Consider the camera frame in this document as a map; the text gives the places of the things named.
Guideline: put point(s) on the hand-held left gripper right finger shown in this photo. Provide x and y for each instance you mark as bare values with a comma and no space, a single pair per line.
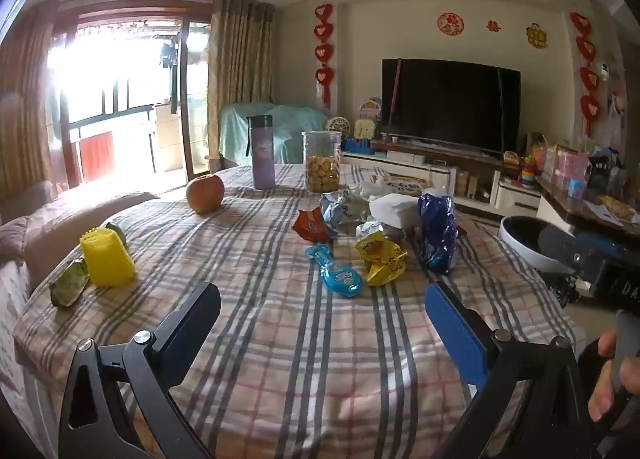
452,329

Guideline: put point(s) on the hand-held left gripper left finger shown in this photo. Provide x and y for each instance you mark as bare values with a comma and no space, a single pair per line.
195,329

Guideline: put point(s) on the black trash bin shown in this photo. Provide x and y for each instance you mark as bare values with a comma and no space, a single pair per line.
520,244

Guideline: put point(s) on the dark blue snack bag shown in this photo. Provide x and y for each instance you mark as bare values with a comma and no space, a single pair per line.
437,234

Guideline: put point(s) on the yellow snack wrapper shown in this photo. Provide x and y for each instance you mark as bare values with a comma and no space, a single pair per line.
380,261

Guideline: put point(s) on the light blue candy package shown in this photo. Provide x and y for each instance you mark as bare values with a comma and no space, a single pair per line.
337,274

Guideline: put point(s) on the small silver wrapper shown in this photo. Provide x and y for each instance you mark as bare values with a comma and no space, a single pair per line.
372,228

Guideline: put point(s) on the white foam net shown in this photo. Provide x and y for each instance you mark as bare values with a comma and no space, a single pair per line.
395,209

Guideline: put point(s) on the green snack wrapper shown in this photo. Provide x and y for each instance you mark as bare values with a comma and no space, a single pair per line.
69,285

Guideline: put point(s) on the orange snack wrapper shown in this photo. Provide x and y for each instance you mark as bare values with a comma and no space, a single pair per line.
312,225

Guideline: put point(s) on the silver blue wrapper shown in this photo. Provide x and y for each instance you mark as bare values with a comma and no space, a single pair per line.
342,211

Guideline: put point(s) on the white plastic bag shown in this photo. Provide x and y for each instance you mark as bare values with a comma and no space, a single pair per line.
365,190

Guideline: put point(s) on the person's right hand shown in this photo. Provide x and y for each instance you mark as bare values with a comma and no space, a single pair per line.
607,389

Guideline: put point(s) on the yellow patterned board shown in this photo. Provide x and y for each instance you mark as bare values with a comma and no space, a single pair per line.
616,206

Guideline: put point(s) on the marble-top side cabinet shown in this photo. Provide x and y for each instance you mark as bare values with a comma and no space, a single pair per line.
565,209

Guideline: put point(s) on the plaid tablecloth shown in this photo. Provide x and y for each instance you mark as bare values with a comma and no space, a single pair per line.
280,339

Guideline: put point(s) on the blue toy case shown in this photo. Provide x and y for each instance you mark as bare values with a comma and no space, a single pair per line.
576,188

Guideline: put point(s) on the black bag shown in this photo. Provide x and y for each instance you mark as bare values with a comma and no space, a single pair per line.
605,173

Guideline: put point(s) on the pink plastic storage box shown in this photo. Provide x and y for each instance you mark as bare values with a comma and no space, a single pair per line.
572,169

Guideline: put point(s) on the yellow plastic cup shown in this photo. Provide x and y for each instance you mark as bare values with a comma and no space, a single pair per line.
107,259

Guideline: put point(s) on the small green object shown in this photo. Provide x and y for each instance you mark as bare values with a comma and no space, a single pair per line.
118,231

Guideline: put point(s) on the red apple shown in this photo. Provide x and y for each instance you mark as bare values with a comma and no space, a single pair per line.
205,193

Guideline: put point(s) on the white TV cabinet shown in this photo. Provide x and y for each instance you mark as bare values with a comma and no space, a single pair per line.
440,166

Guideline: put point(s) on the beige sofa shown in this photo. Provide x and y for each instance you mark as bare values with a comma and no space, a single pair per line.
60,224

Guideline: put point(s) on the purple water bottle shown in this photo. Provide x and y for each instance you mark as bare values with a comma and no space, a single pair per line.
263,159

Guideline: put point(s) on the red hanging cloth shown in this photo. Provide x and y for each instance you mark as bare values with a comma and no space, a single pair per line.
97,156

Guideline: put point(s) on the clear cookie jar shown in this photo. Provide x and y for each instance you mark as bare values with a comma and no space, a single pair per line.
321,169

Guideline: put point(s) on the blue toy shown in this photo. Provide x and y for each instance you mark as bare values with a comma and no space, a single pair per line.
357,144

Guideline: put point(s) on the yellow toy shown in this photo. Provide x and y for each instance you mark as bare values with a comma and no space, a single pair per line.
365,129

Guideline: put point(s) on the teal covered furniture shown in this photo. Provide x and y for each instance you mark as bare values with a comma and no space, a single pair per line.
295,131

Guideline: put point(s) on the black television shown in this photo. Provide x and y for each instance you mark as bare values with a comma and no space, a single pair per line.
450,104

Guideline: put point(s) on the sliding glass door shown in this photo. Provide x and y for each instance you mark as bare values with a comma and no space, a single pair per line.
187,104

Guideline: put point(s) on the toy ferris wheel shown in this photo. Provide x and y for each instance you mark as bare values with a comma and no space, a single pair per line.
340,126

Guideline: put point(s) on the pastel toy house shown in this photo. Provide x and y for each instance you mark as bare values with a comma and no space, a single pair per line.
371,109

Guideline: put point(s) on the pink stick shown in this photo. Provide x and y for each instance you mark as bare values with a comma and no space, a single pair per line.
395,99

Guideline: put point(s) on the beige curtain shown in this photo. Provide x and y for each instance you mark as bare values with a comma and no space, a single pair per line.
22,114
240,69

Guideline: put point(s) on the yellow wall decal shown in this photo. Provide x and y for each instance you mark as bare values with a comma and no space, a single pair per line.
536,35

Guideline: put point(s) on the small red wall decal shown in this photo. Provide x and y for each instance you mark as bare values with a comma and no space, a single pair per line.
493,27

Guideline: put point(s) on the round red wall decal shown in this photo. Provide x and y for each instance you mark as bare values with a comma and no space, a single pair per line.
449,23

